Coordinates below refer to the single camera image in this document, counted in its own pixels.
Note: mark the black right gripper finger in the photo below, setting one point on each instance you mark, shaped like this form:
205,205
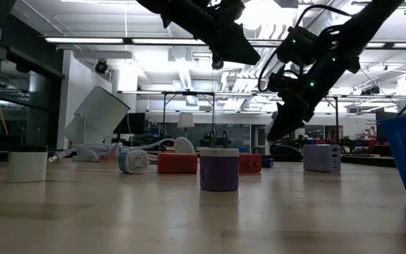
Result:
287,120

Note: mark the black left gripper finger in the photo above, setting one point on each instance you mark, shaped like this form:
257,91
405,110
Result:
240,47

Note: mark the grey multiport charger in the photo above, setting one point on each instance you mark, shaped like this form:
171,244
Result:
321,158

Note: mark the red charger block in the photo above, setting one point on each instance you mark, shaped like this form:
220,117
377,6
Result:
250,164
177,164

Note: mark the purple charger with white top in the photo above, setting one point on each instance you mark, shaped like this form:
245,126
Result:
219,174

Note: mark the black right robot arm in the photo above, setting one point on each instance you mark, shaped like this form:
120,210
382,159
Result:
351,39

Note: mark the long ceiling light bar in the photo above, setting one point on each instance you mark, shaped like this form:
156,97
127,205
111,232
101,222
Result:
127,41

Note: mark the black computer monitor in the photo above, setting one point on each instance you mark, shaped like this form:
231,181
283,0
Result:
130,123

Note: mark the teal and white charger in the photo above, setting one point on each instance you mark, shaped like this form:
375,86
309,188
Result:
134,162

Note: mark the white charger with black top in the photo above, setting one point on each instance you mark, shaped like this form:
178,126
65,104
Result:
26,167

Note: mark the black round ceiling camera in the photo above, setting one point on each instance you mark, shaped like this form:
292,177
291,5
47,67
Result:
218,65
101,66

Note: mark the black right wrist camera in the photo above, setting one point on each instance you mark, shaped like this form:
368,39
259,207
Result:
300,44

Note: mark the black metal rig frame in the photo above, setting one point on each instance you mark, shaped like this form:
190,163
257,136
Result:
164,123
337,120

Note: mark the black aluminium table frame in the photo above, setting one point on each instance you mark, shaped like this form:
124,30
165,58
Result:
368,161

